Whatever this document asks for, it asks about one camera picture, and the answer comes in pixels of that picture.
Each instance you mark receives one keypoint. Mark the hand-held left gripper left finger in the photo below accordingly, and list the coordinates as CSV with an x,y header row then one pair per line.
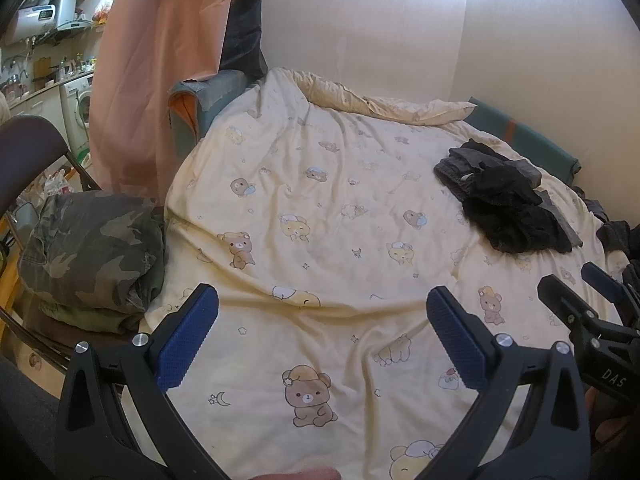
x,y
187,340

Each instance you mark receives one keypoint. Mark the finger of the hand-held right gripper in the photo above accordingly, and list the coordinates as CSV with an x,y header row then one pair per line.
x,y
565,305
602,279

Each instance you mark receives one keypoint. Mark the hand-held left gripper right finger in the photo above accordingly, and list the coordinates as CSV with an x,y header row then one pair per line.
x,y
457,342

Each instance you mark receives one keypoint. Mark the camouflage pants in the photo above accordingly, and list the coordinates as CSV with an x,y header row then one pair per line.
x,y
95,245

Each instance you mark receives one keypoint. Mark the person's right hand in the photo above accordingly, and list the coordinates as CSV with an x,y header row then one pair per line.
x,y
610,415

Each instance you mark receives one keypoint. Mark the person's left hand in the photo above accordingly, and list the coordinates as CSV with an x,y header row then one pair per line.
x,y
300,475

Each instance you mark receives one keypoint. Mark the dark grey cloth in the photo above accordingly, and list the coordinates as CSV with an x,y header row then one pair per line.
x,y
592,206

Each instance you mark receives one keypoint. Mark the green cloth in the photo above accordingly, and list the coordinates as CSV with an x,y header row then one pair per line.
x,y
90,317

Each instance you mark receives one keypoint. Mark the black and grey clothes pile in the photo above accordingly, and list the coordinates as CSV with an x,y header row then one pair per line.
x,y
505,205

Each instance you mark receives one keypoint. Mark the teal bed bumper cushion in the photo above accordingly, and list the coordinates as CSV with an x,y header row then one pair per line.
x,y
530,145
200,105

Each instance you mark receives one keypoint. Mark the cream bear-print duvet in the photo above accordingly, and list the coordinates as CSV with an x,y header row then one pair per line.
x,y
325,235

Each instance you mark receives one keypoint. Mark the clear plastic bag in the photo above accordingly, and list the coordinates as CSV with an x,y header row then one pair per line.
x,y
56,184

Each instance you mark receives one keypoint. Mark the dark brown chair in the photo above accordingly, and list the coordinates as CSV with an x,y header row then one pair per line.
x,y
25,145

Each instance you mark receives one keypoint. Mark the white washing machine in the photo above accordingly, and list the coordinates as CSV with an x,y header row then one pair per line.
x,y
80,110

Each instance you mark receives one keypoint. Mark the white base cabinet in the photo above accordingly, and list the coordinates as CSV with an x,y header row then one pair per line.
x,y
35,105

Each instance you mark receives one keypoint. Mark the pink curtain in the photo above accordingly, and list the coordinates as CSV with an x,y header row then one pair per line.
x,y
160,60

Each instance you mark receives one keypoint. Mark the hanging plastic bag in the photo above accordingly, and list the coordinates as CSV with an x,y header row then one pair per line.
x,y
105,7

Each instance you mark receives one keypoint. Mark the white range hood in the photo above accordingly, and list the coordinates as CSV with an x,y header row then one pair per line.
x,y
67,10

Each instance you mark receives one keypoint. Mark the white water heater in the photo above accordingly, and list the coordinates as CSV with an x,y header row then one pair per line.
x,y
35,15

